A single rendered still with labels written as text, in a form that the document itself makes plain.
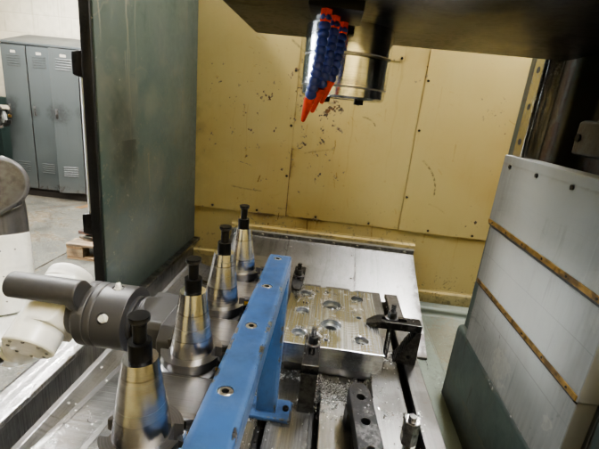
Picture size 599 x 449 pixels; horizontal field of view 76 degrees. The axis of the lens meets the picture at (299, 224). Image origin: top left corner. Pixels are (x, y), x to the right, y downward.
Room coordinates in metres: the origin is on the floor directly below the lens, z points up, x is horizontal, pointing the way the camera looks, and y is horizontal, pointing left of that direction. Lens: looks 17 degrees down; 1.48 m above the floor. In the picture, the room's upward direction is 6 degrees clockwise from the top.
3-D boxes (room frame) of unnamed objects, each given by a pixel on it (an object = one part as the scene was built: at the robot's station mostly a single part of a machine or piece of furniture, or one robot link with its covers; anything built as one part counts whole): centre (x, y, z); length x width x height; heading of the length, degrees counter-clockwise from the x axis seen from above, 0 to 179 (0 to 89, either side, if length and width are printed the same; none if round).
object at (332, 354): (0.87, -0.10, 0.97); 0.29 x 0.23 x 0.05; 176
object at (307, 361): (0.69, -0.05, 0.97); 0.13 x 0.03 x 0.15; 176
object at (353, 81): (0.78, -0.06, 1.56); 0.16 x 0.16 x 0.12
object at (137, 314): (0.24, 0.11, 1.31); 0.02 x 0.02 x 0.03
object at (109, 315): (0.47, 0.19, 1.18); 0.13 x 0.12 x 0.10; 176
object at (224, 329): (0.41, 0.10, 1.21); 0.07 x 0.05 x 0.01; 86
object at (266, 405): (0.62, 0.03, 1.05); 0.10 x 0.05 x 0.30; 86
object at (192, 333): (0.35, 0.10, 1.26); 0.04 x 0.04 x 0.07
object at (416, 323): (0.84, -0.25, 0.97); 0.13 x 0.03 x 0.15; 86
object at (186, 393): (0.30, 0.10, 1.21); 0.07 x 0.05 x 0.01; 86
